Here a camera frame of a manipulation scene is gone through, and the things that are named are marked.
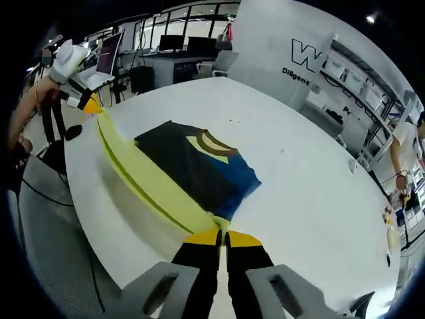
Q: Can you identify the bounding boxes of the white office chair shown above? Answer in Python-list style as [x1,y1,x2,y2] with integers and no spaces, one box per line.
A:
[197,49,240,79]

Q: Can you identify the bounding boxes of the black stand legs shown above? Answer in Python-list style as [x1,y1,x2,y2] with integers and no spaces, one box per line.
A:
[41,96,69,173]

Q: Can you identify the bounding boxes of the metal shelf rack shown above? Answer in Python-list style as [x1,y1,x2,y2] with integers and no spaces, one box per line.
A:
[318,33,422,167]

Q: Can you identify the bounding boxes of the white laptop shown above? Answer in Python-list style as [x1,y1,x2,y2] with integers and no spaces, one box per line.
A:
[81,31,124,90]

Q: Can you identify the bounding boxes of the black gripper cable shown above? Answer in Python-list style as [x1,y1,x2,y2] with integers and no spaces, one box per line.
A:
[21,175,76,207]

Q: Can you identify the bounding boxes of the pale yellow cloth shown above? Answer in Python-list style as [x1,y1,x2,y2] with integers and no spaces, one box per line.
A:
[384,225,399,257]

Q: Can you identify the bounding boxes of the white lettered partition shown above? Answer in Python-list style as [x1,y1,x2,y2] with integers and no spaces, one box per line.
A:
[228,0,409,110]

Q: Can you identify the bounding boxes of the black round object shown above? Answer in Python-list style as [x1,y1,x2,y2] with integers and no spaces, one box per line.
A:
[64,124,84,141]

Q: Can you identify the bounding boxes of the black computer tower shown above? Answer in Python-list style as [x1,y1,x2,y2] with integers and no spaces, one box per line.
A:
[131,65,155,96]

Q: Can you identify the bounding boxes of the grey mesh chair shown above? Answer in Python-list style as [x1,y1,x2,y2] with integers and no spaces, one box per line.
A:
[9,154,124,319]

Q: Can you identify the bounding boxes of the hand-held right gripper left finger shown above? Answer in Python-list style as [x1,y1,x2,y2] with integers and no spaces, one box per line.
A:
[121,231,222,319]

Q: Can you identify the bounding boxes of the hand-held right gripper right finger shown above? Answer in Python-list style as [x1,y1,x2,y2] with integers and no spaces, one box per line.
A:
[225,231,333,319]

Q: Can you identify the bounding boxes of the black shelf items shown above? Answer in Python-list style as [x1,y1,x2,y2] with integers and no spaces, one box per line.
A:
[327,108,346,126]

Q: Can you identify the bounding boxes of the yellow black blue garment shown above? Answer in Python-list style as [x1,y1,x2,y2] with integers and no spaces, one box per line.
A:
[94,106,262,240]

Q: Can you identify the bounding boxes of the black monitor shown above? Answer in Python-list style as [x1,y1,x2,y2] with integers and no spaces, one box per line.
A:
[187,36,218,53]
[159,35,185,51]

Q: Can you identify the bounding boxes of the dark office desk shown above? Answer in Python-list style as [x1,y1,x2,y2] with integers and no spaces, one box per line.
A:
[137,49,220,89]

